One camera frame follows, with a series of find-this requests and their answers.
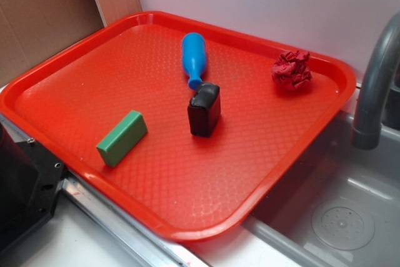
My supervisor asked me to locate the brown cardboard panel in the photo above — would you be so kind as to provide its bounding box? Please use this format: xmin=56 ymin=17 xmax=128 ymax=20
xmin=1 ymin=0 xmax=141 ymax=86

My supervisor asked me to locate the black box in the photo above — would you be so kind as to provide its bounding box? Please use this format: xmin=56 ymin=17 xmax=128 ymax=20
xmin=187 ymin=83 xmax=221 ymax=138

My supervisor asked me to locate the metal rail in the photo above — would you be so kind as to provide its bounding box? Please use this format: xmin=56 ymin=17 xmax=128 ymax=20
xmin=0 ymin=113 xmax=206 ymax=267

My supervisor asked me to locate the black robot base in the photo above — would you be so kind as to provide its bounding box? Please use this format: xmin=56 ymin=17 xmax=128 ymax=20
xmin=1 ymin=126 xmax=66 ymax=254

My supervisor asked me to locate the grey plastic sink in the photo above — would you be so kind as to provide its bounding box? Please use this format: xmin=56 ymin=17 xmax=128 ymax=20
xmin=243 ymin=94 xmax=399 ymax=266

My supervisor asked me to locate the red plastic tray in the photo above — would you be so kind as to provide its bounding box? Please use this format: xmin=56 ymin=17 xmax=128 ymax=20
xmin=1 ymin=12 xmax=356 ymax=241

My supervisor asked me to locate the crumpled red cloth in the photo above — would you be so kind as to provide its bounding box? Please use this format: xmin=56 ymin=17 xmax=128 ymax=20
xmin=271 ymin=50 xmax=313 ymax=91

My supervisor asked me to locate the blue plastic bottle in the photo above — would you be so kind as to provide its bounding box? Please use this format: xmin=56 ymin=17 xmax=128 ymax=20
xmin=181 ymin=33 xmax=207 ymax=91

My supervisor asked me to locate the grey faucet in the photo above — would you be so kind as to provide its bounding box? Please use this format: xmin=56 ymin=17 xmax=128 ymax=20
xmin=351 ymin=13 xmax=399 ymax=150

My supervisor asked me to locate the green rectangular block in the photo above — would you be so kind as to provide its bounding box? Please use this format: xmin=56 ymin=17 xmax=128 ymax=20
xmin=96 ymin=111 xmax=148 ymax=167

